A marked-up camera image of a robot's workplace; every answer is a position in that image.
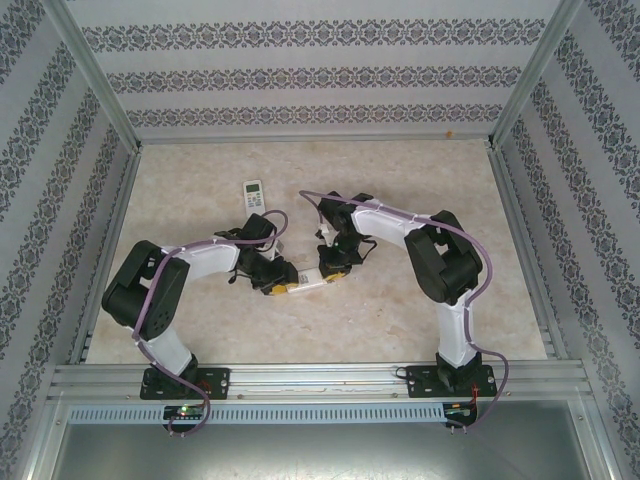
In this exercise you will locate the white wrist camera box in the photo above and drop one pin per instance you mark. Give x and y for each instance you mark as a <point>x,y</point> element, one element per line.
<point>325,232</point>
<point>278,248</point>

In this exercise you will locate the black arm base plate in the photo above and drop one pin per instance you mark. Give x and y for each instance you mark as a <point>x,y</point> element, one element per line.
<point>220,382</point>
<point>422,382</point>

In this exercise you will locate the aluminium table edge rail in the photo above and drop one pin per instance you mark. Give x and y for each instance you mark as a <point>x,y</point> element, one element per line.
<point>107,250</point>
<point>525,250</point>

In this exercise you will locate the white remote with display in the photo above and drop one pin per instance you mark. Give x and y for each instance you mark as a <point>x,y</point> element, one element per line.
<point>254,197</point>

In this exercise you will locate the small circuit board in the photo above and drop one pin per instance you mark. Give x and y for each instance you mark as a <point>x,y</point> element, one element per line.
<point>457,410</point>
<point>185,412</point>

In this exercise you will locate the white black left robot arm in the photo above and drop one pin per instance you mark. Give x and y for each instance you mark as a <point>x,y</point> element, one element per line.
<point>210,257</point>

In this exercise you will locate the aluminium frame post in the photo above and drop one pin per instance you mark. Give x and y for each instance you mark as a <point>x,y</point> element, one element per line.
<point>537,75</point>
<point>95,75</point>

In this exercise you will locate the aluminium mounting rail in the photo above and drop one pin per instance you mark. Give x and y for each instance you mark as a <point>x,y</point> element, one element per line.
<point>310,380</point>

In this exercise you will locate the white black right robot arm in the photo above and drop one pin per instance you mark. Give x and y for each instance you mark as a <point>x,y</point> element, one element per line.
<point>385,225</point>

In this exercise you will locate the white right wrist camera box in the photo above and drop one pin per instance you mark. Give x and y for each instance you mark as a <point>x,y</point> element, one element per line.
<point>325,232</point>

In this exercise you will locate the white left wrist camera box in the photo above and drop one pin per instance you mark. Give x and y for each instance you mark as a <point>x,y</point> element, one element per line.
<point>278,248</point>

